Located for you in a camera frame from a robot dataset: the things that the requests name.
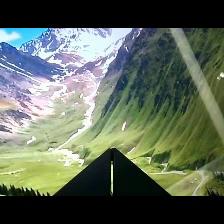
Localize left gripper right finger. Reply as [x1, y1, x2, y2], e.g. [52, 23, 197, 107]
[112, 147, 172, 197]

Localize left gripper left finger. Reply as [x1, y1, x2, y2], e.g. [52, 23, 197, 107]
[53, 147, 113, 197]

